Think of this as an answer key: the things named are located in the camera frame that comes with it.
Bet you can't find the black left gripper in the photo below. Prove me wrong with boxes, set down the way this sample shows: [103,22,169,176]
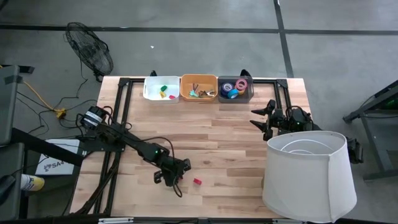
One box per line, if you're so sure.
[154,157,192,188]

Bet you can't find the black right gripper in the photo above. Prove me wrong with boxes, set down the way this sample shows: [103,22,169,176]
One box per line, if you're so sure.
[249,99,282,142]

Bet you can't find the pink tape roll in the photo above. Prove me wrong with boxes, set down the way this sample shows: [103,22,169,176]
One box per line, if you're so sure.
[234,78,249,91]

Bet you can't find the grey translucent plastic bin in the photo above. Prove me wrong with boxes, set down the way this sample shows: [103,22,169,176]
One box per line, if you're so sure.
[217,75,255,105]

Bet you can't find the white plastic bin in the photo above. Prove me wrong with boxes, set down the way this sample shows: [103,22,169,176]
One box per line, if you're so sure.
[142,75,181,105]

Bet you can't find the white lamp shade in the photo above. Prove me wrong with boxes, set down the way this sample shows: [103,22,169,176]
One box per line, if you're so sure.
[262,130,358,223]

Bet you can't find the orange plastic bin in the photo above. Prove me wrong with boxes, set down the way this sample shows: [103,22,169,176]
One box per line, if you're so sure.
[179,73,218,102]

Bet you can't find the black metal stand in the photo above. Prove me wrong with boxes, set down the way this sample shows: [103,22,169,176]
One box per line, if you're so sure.
[343,80,398,181]

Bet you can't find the white printed cardboard box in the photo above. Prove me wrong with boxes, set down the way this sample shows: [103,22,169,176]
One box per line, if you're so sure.
[35,139,81,176]

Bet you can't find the black diagonal beam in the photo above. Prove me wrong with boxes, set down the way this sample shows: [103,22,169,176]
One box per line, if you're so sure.
[11,128,85,167]

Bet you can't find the yellow spray can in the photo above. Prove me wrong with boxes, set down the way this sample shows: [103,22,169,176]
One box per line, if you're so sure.
[20,174,45,192]

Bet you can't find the black floor fan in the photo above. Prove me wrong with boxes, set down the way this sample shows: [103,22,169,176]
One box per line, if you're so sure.
[64,21,114,83]

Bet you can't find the dark grey chair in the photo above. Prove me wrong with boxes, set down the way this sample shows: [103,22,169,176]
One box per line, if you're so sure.
[0,142,26,222]

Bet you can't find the dark grey cabinet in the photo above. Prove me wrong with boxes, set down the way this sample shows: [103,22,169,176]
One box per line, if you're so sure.
[0,64,35,146]

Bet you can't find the silver metal bracket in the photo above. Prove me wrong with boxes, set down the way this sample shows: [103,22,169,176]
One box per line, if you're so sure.
[98,217,135,224]

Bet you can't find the black aluminium table frame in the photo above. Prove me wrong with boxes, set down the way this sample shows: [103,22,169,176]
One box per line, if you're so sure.
[73,76,329,217]

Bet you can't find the black floor cable tangle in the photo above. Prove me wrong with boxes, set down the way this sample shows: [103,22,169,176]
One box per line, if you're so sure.
[15,58,99,141]

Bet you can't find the yellow extension cord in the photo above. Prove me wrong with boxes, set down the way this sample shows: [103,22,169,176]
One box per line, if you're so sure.
[23,80,68,119]

